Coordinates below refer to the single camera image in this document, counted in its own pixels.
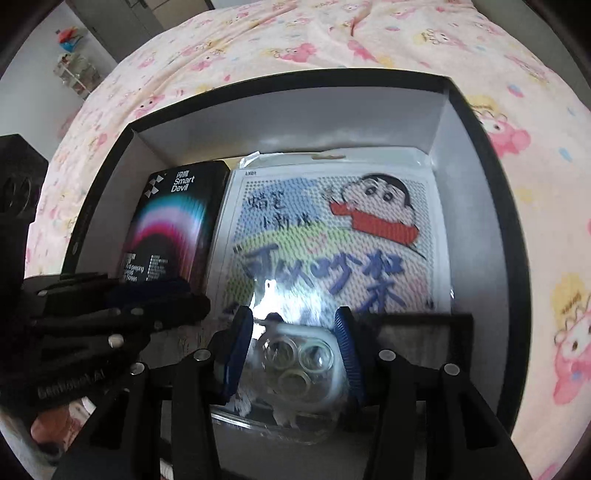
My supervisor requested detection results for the clear cartoon phone case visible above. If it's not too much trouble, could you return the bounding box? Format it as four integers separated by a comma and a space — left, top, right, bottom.
210, 285, 357, 446

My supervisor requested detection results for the cartoon bead art board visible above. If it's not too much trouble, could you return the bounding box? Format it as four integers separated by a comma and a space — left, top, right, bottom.
206, 147, 452, 317

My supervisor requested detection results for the small black square frame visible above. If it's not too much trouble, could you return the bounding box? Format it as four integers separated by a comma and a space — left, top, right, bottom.
356, 313, 474, 373

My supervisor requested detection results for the black Smart Devil box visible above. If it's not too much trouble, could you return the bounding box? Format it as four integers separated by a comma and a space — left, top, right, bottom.
119, 161, 230, 292

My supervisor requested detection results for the person's left hand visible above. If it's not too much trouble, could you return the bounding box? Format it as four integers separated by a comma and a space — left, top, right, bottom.
30, 397, 95, 453

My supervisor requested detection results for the black cardboard storage box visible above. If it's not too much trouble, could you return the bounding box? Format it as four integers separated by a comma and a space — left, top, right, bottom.
59, 67, 533, 480

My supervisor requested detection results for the small shelf with toys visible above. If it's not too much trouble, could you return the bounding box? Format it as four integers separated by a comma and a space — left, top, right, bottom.
53, 26, 101, 100

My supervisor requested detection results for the pink cartoon print blanket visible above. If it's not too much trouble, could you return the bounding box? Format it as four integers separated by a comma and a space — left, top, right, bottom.
25, 0, 591, 480

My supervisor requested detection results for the grey door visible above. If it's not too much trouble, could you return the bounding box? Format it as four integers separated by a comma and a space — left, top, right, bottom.
66, 0, 212, 60

